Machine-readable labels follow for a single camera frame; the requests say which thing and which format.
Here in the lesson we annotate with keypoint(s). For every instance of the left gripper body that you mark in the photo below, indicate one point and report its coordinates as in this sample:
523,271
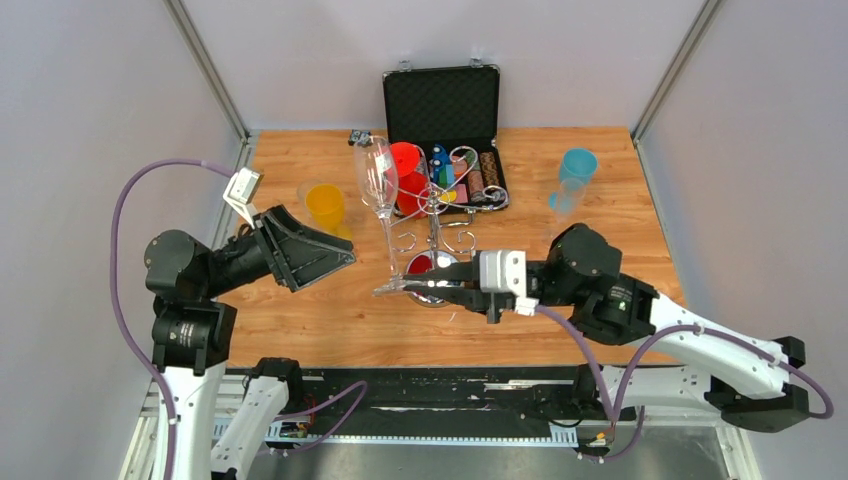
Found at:
239,260

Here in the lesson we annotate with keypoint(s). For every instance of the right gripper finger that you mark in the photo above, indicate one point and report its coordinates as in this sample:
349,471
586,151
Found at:
457,293
455,272

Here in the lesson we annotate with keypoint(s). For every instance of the black poker chip case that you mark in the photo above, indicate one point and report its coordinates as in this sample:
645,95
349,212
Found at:
449,105

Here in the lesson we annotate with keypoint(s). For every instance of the yellow plastic wine glass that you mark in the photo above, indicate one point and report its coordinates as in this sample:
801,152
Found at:
327,206

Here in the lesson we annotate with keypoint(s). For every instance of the clear champagne flute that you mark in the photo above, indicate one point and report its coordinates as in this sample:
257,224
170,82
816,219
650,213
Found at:
563,204

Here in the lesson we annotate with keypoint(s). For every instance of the red plastic wine glass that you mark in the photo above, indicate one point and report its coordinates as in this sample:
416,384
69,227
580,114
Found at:
412,180

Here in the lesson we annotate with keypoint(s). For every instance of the blue toy car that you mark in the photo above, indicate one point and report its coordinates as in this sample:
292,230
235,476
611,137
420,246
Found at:
437,162

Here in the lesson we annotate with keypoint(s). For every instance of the small black blue toy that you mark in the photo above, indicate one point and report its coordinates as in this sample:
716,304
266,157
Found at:
359,136

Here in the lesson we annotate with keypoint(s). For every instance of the green blue block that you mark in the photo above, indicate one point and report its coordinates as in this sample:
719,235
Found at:
446,176

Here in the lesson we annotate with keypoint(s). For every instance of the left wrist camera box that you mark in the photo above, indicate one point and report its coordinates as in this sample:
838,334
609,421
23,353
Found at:
240,191

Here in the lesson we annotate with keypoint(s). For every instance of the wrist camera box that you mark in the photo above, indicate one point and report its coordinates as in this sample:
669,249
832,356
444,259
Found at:
512,263
240,191

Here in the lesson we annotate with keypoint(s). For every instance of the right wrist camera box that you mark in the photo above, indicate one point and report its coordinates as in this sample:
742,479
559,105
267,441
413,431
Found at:
512,263

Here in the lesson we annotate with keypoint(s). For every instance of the blue plastic wine glass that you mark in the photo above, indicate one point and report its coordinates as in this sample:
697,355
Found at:
578,163

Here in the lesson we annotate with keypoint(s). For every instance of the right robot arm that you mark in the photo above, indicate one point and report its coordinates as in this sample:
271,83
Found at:
642,348

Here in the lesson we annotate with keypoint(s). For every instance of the clear wide ribbed glass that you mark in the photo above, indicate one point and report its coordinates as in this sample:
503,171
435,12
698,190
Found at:
304,189

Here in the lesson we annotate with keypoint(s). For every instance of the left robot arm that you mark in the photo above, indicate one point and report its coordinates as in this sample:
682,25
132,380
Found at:
192,334

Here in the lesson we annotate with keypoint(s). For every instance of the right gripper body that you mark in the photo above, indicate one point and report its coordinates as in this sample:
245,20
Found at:
495,300

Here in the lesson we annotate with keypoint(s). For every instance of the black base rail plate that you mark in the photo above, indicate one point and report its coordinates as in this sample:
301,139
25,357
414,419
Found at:
446,402

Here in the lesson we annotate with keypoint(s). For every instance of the pink block with yellow disc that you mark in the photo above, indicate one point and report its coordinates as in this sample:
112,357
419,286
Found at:
457,195

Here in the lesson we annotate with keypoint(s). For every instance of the chrome wine glass rack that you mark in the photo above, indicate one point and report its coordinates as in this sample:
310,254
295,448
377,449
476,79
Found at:
479,168

